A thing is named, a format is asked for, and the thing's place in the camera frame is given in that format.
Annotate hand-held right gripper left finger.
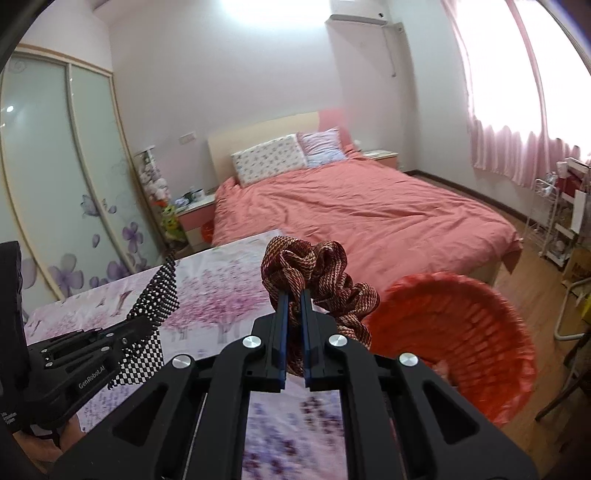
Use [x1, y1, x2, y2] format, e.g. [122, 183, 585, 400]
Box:
[51, 290, 293, 480]

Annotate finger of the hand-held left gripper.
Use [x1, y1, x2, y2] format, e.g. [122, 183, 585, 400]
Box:
[104, 318, 158, 354]

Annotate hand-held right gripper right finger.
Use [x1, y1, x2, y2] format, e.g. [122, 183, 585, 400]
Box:
[300, 290, 540, 480]

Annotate black white checkered cloth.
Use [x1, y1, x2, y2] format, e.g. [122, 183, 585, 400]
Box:
[108, 256, 182, 389]

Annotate red brown woven scrunchie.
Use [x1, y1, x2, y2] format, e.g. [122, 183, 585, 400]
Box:
[261, 235, 382, 380]

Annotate red plastic waste basket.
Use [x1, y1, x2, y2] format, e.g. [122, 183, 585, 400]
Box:
[364, 272, 539, 428]

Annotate person's left hand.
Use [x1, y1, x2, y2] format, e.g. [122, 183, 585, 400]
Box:
[11, 406, 86, 476]

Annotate floral printed tablecloth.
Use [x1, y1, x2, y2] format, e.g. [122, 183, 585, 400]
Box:
[23, 228, 398, 480]

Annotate yellow green plush toy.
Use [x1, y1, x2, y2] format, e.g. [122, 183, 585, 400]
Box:
[159, 203, 184, 241]

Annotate pink white nightstand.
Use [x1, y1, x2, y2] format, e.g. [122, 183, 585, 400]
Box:
[362, 148, 399, 169]
[177, 194, 218, 253]

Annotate bed with pink duvet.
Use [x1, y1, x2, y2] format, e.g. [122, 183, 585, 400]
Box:
[212, 154, 523, 285]

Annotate flower bouquet with toys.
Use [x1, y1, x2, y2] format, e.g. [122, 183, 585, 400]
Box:
[134, 146, 174, 209]

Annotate flower printed sliding wardrobe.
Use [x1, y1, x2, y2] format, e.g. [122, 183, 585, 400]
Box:
[0, 44, 172, 306]

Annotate white floral pillow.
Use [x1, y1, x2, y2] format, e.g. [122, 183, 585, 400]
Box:
[231, 134, 309, 188]

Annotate pink striped pillow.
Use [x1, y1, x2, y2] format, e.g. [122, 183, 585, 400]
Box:
[297, 128, 350, 168]

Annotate beige bed headboard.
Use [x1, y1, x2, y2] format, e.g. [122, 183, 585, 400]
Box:
[207, 110, 352, 195]

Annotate dark wooden chair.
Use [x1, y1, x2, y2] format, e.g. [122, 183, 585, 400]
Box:
[534, 340, 591, 422]

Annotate cardboard box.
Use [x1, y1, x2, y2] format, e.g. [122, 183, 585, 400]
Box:
[560, 248, 591, 283]

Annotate white air conditioner pipe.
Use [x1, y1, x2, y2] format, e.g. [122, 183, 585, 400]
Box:
[382, 20, 407, 77]

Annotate cluttered white shelf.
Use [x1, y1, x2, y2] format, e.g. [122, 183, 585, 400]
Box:
[553, 157, 591, 232]

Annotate pink curtain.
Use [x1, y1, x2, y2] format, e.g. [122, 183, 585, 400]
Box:
[441, 0, 591, 188]

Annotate white air conditioner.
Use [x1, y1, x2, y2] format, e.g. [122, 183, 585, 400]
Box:
[325, 0, 389, 24]

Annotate white metal frame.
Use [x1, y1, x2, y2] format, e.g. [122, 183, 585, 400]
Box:
[556, 281, 591, 343]

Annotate white wire rack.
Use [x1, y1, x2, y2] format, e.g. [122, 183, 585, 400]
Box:
[525, 177, 578, 269]

